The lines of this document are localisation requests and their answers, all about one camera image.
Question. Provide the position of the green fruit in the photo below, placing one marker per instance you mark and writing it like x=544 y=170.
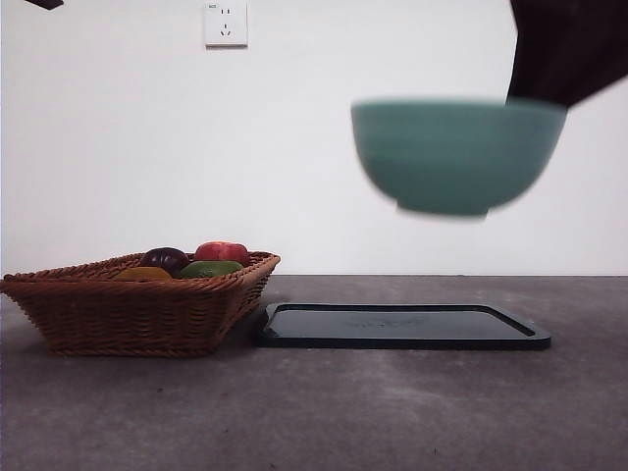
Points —
x=211 y=270

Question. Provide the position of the red fruit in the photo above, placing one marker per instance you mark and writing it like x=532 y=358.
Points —
x=221 y=252

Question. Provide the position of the dark purple fruit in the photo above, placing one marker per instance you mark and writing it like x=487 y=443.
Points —
x=164 y=259

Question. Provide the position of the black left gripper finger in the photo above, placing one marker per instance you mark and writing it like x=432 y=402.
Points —
x=49 y=4

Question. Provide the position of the brown wicker basket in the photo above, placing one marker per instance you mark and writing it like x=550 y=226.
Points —
x=127 y=314

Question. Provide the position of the black rectangular tray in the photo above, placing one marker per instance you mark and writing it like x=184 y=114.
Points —
x=392 y=329

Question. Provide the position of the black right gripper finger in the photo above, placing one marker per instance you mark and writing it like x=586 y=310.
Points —
x=569 y=49

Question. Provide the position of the yellow orange fruit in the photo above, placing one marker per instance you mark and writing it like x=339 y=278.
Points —
x=142 y=275

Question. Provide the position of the mint green bowl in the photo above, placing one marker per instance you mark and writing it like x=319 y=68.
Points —
x=451 y=157

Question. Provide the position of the white wall socket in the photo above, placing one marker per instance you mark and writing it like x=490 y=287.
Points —
x=225 y=27

